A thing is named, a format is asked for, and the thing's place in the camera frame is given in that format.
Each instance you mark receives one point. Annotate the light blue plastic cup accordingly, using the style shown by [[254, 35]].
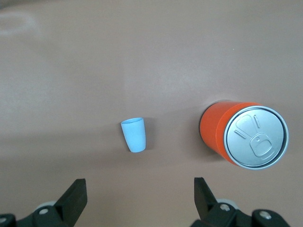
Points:
[[135, 137]]

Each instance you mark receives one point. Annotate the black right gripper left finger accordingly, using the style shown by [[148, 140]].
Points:
[[71, 203]]

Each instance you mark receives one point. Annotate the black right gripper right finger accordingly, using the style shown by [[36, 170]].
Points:
[[206, 205]]

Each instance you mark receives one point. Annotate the orange can with silver lid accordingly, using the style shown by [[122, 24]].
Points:
[[213, 127]]

